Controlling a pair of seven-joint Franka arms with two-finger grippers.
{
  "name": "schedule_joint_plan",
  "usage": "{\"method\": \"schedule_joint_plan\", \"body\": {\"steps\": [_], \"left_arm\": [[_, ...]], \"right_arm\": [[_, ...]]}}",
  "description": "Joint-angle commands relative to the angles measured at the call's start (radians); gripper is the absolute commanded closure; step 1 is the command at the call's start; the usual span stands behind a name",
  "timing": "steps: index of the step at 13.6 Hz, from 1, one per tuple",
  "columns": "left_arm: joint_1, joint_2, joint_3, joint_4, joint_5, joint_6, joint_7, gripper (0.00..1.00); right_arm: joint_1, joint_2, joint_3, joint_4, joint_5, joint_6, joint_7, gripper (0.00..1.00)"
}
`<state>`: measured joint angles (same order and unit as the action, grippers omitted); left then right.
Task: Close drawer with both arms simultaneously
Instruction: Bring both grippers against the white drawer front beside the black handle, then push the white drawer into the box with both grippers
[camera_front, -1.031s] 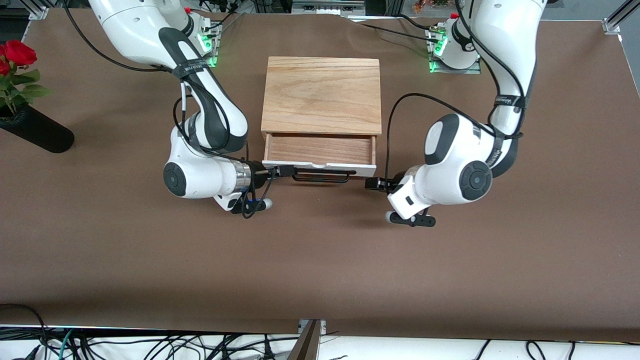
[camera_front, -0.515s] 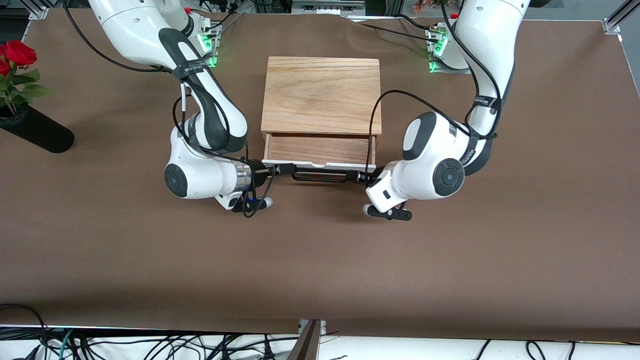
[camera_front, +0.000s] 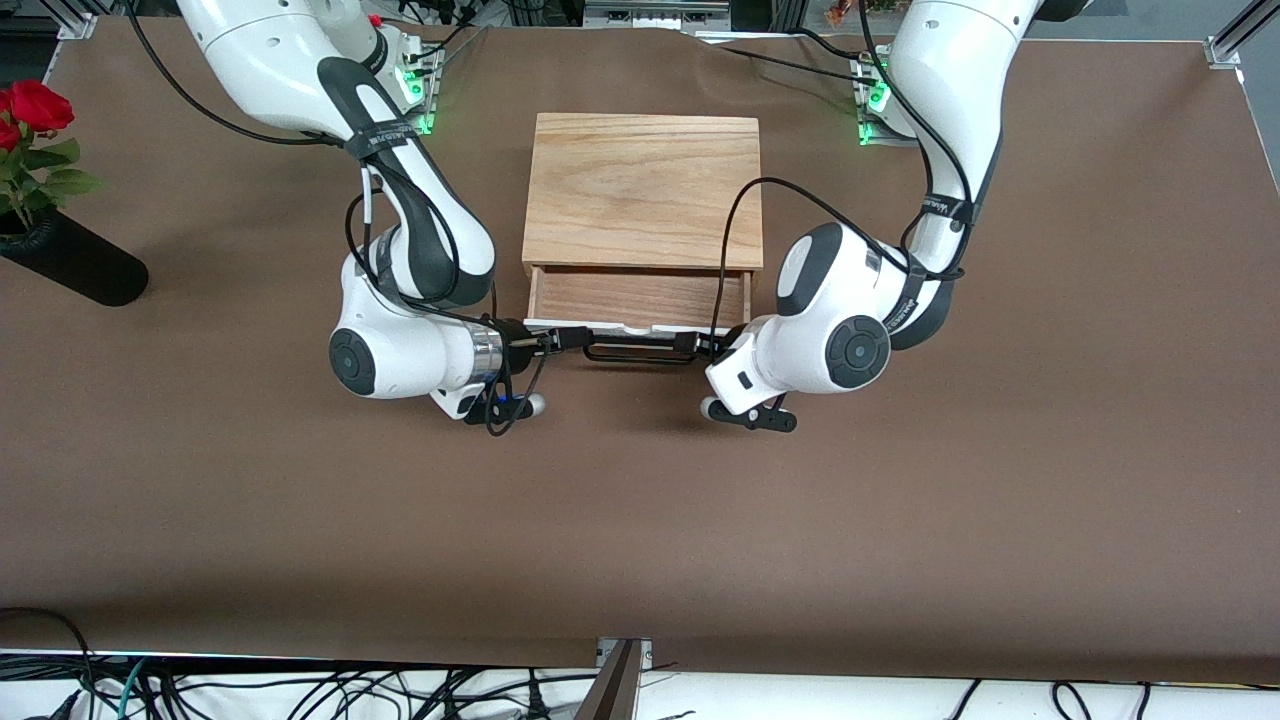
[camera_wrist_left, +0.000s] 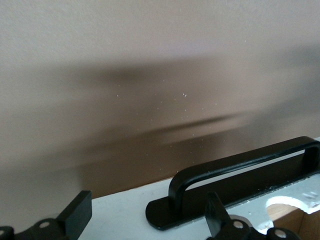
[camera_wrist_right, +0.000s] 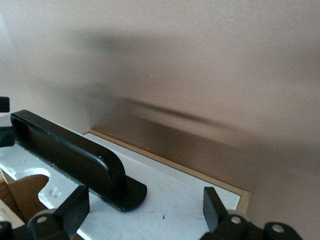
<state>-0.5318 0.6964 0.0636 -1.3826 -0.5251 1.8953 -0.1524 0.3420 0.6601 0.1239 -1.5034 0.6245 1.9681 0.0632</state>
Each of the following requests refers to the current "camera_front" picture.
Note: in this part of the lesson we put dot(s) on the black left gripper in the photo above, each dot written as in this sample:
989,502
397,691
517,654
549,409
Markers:
706,343

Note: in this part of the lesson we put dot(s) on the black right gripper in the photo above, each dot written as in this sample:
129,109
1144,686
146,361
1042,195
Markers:
517,335

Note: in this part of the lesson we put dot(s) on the white-fronted wooden drawer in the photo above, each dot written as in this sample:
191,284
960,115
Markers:
640,298

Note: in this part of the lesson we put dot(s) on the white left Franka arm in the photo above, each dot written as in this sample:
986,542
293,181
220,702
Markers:
850,350

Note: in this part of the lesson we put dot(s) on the wooden drawer cabinet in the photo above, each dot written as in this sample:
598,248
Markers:
640,190

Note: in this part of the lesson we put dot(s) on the brown table mat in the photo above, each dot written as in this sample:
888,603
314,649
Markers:
640,500

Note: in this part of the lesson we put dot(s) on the orange background object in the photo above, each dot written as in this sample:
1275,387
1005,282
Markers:
840,12

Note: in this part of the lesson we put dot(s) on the black ribbed vase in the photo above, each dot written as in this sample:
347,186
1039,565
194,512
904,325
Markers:
80,265

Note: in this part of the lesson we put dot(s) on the green rose leaves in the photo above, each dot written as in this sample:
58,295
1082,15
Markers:
60,183

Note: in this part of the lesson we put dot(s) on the red rose bloom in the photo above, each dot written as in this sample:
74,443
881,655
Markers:
40,105
8,135

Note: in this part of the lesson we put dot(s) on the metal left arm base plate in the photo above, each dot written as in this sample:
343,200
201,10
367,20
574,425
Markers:
868,135

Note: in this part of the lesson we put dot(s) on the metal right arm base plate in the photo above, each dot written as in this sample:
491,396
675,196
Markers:
432,75

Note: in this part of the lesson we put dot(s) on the small metal edge bracket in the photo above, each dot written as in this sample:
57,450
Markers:
645,650

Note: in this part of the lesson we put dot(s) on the aluminium background frame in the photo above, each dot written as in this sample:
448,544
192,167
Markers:
650,15

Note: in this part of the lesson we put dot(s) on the dark camera post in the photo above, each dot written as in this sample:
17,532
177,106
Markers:
610,695

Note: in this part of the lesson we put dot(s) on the aluminium corner bracket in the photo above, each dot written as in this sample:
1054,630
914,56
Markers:
1225,48
78,28

